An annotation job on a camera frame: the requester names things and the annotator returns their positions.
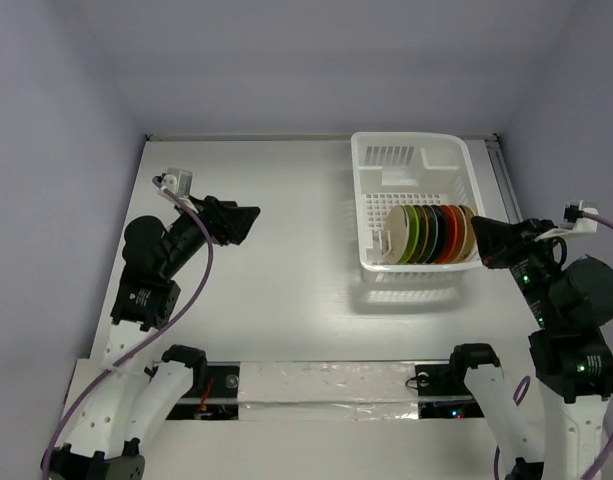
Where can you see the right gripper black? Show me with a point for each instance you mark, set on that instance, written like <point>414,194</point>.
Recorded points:
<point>509,243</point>

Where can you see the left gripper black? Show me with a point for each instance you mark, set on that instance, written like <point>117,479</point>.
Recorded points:
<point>216,215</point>

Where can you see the orange plate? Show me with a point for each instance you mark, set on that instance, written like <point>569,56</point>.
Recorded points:
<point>451,235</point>

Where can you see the blue white patterned plate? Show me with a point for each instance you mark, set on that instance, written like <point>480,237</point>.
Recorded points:
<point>431,234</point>

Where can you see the dark patterned yellow plate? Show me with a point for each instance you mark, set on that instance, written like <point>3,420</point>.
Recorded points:
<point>423,233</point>

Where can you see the lime green plate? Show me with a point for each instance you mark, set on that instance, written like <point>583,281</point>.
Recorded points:
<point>413,233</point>

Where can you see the beige plate with black spot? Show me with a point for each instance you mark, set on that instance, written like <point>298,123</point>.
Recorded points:
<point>396,236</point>

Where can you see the beige plate with characters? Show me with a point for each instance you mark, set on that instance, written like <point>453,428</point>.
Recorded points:
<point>461,225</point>

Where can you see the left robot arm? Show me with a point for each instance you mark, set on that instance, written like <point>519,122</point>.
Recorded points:
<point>103,433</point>

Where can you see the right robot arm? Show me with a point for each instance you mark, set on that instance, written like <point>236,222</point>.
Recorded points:
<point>573,363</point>

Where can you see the white plastic dish rack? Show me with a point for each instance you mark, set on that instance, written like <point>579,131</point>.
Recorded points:
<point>392,168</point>

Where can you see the beige plate black brushmark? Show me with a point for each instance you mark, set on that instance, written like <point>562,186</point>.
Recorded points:
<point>470,237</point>

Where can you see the silver foil strip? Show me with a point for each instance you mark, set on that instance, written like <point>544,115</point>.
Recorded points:
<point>326,391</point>

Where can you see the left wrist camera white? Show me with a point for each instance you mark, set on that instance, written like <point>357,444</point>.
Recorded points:
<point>178,181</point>

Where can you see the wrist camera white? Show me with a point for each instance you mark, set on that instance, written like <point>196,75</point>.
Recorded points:
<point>574,219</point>
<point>178,181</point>

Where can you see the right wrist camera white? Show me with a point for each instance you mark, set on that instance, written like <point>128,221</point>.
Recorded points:
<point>574,219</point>

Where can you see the metal rail right edge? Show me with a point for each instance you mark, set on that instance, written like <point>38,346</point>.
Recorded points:
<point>504,183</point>

